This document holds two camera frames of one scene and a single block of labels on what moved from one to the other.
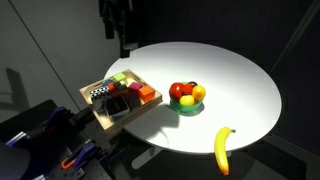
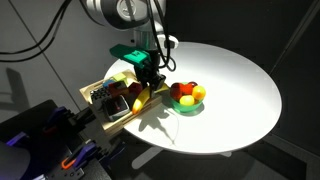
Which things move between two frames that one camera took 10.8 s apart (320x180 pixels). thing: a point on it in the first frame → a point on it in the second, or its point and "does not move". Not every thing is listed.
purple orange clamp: x=85 y=152 does not move
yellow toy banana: x=220 y=149 → x=144 y=95
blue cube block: x=106 y=83 does not move
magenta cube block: x=134 y=87 does not move
